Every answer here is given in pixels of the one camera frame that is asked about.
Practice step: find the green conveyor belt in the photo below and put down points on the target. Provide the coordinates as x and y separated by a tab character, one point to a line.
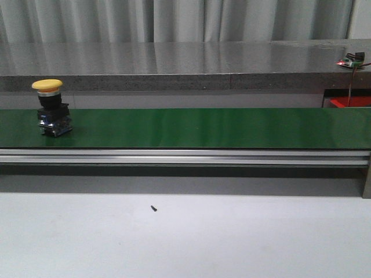
264	128

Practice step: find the yellow mushroom push button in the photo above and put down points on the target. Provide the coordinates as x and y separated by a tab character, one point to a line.
54	116

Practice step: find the grey stone back bench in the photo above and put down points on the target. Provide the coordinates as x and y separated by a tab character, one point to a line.
257	65

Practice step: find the red plastic bin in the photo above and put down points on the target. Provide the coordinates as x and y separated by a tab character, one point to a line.
342	102

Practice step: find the small green circuit board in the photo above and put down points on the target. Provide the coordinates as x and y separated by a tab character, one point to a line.
352	60

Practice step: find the grey conveyor support leg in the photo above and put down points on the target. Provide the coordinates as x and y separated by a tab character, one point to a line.
366	183

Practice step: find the grey curtain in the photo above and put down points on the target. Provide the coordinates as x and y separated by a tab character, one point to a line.
173	21

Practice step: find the aluminium conveyor side rail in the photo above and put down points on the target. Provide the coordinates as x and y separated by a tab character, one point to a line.
187	156

